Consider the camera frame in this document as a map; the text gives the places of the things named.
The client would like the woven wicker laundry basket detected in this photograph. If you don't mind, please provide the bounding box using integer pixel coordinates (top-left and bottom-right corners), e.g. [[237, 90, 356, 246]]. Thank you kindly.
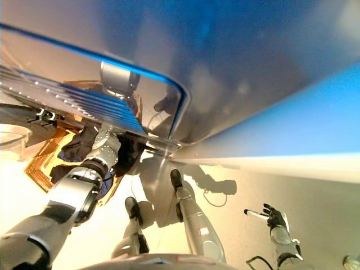
[[24, 125, 119, 208]]

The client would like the small pale floor object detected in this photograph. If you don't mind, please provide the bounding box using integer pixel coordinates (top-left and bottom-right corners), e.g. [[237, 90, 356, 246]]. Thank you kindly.
[[343, 255, 360, 270]]

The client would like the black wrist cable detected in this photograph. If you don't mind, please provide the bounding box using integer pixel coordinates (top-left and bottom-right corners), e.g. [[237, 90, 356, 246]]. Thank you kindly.
[[246, 254, 280, 270]]

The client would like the round black washer door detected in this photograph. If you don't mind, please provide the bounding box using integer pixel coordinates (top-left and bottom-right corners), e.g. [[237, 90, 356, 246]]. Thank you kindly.
[[0, 103, 57, 155]]

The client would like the white cabinet side panel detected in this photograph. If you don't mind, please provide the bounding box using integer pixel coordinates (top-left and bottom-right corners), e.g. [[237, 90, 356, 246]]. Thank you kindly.
[[174, 61, 360, 177]]

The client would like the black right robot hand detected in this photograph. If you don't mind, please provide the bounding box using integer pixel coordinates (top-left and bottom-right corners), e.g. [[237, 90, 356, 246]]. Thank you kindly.
[[244, 204, 290, 231]]

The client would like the grey robot torso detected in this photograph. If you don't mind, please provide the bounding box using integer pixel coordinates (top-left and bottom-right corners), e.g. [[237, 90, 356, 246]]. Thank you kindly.
[[75, 253, 229, 270]]

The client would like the dark clothes pile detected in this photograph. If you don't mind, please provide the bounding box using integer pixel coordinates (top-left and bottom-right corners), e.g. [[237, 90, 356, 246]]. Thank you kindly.
[[50, 125, 142, 198]]

